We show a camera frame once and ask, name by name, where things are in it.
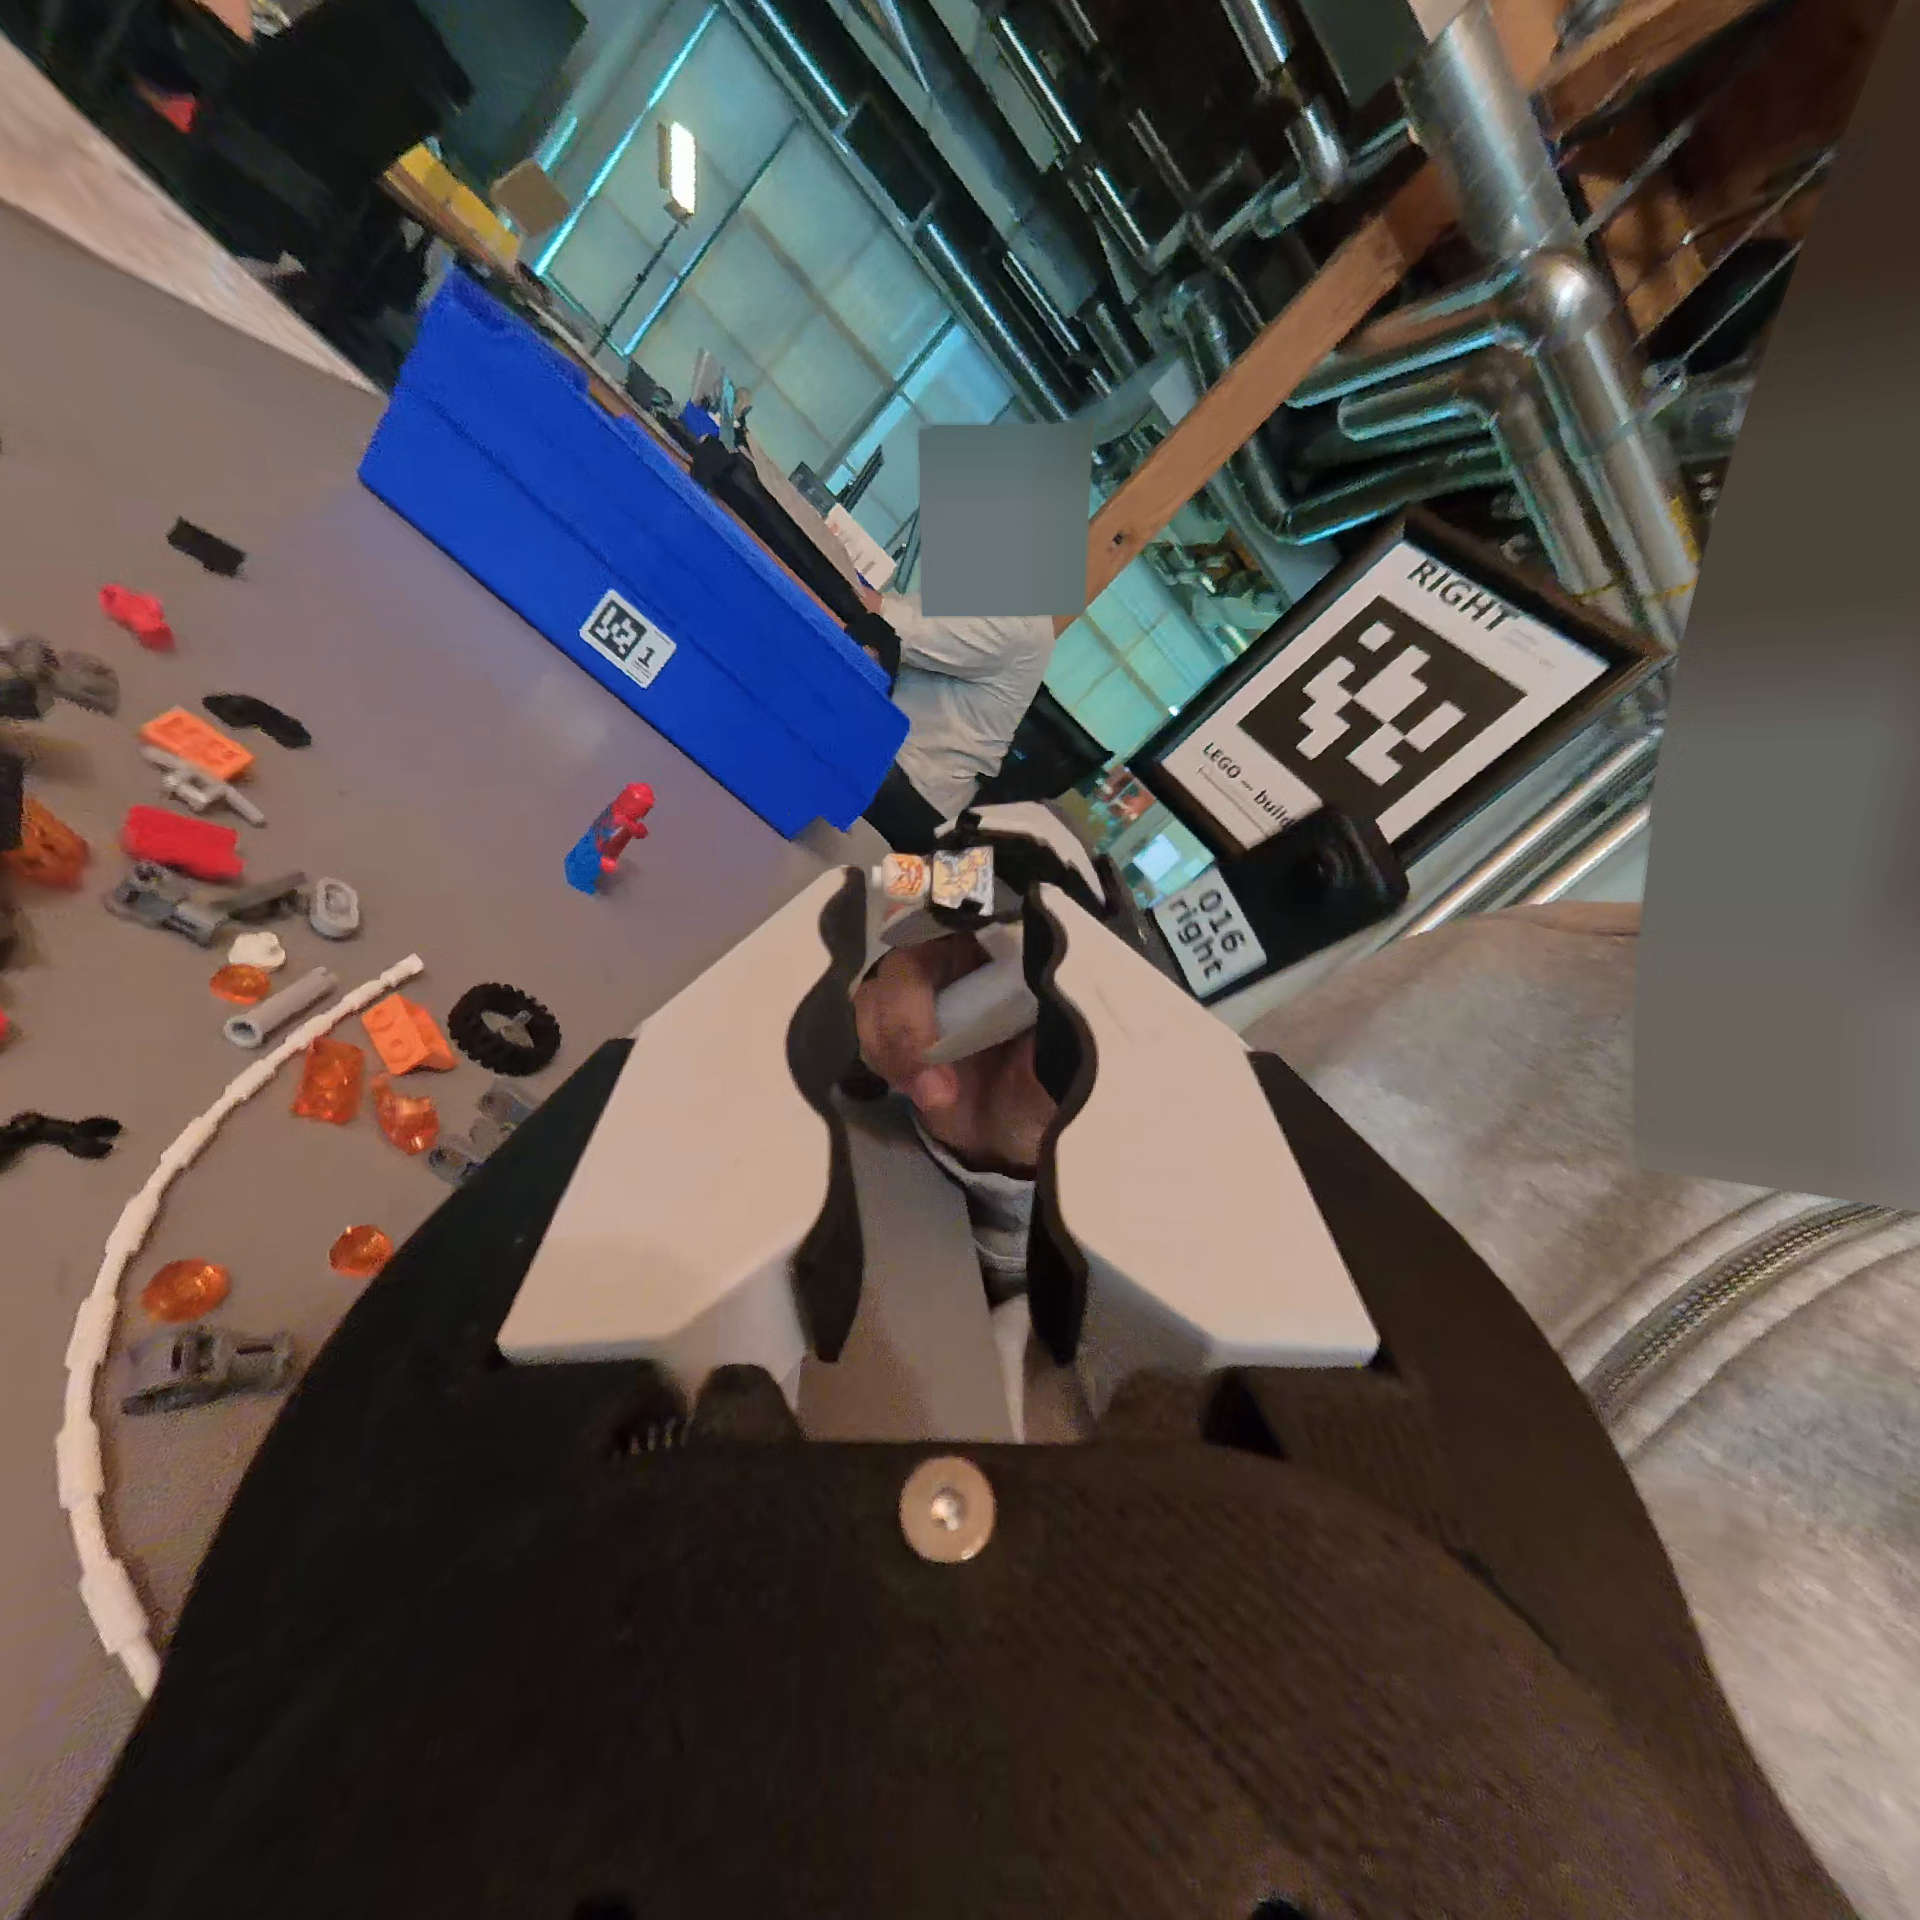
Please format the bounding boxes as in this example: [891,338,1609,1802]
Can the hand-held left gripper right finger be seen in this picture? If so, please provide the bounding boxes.
[1024,881,1381,1393]

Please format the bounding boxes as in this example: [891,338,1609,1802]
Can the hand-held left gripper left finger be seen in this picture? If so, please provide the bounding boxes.
[499,865,875,1441]

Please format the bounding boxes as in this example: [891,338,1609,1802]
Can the black claw arm piece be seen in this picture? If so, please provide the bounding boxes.
[0,1110,124,1174]

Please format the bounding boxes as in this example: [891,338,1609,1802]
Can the person's right forearm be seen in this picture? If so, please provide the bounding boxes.
[913,1122,1049,1310]

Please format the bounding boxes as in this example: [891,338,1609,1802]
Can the person's right hand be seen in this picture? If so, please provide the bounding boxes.
[849,930,1065,1174]

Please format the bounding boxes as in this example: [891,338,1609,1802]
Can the framed marker sign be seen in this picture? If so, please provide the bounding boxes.
[1124,506,1670,909]

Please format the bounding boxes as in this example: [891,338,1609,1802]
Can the small black rubber tyre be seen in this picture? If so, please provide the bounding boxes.
[445,979,564,1077]

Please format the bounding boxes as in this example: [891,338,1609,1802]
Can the orange slope brick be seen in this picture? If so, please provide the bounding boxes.
[360,992,460,1077]

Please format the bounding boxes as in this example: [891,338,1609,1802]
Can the red and blue minifigure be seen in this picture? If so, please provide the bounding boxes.
[562,778,656,898]

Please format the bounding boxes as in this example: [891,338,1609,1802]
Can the grey tube pin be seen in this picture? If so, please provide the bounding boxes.
[225,966,340,1049]

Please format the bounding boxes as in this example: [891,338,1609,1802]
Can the black bag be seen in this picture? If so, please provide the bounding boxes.
[689,431,905,681]

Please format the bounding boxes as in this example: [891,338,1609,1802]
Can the grey technic pin connector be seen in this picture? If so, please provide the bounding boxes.
[121,1322,297,1417]

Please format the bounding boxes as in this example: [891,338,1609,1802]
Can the wooden beam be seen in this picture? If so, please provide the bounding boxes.
[1078,157,1518,605]

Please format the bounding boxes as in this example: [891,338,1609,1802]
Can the blue plastic bin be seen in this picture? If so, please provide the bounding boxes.
[354,267,915,842]

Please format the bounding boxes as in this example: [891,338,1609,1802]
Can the dark grey technic connector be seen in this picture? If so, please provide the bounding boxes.
[105,863,312,949]

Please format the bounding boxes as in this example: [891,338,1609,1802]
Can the red flat plate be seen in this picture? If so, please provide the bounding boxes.
[120,803,248,883]

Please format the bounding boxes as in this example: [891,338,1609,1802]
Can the silver ventilation ducts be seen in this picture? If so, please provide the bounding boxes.
[1171,0,1706,647]

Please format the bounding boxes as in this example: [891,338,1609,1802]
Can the light grey bar piece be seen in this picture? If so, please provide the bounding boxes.
[145,743,270,827]

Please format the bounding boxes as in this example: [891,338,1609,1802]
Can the orange studded plate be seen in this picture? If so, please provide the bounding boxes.
[137,703,256,784]

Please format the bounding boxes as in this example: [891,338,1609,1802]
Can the grey linked technic pieces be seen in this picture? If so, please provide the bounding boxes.
[0,633,121,722]

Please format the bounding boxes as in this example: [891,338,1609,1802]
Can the light panel on stand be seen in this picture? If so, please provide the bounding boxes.
[614,117,705,360]

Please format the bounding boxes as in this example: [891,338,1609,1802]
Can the yellow boxes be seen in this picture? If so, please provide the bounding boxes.
[381,142,529,271]

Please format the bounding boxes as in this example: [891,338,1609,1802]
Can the grey technic frame piece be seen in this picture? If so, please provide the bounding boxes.
[426,1074,544,1189]

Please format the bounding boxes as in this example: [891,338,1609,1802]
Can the white ridged flexible hose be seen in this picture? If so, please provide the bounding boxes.
[54,950,426,1701]

